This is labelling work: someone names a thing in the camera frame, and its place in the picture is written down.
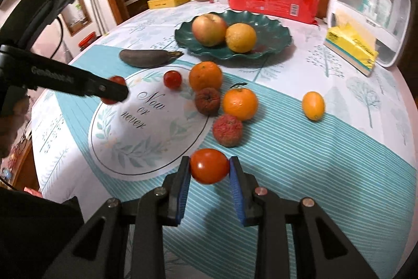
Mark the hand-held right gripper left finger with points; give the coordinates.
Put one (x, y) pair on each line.
(183, 197)

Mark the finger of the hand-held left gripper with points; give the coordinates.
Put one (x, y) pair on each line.
(107, 90)

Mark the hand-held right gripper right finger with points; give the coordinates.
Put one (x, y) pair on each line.
(236, 194)

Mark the small red tomato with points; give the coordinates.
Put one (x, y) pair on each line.
(118, 80)
(172, 79)

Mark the dark brown sweet potato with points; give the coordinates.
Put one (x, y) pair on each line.
(143, 57)

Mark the red lychee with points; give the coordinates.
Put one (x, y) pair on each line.
(227, 131)

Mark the tangerine with stem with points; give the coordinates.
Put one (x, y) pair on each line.
(240, 104)

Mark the wrinkled dark red fruit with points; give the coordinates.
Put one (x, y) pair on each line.
(208, 102)

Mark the round orange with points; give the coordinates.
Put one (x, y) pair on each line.
(205, 76)

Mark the yellow kumquat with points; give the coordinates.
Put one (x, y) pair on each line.
(313, 105)

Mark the dark green wavy plate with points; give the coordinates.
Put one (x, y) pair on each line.
(271, 37)

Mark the person's left hand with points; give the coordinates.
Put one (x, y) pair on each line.
(13, 125)

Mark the white refrigerator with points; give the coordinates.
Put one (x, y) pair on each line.
(94, 4)

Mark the red lidded container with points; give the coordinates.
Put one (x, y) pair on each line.
(87, 40)

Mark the tree print tablecloth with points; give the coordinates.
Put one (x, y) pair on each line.
(294, 151)

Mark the red yellow apple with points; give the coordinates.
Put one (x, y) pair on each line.
(209, 30)

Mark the yellow orange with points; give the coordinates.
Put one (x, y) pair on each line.
(240, 38)

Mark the person's dark clothing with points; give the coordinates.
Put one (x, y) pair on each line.
(26, 233)

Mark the yellow tissue pack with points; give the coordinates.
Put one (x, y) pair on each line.
(352, 43)

